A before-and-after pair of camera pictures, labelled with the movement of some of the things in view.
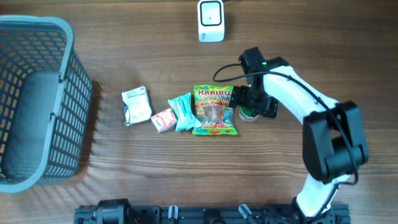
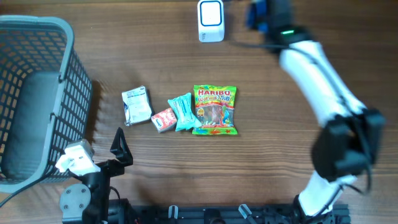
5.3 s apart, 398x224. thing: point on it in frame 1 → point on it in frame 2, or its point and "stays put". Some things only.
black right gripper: [268, 107] → [254, 10]
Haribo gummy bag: [214, 116] stays put
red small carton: [164, 120] stays put
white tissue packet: [137, 106] stays put
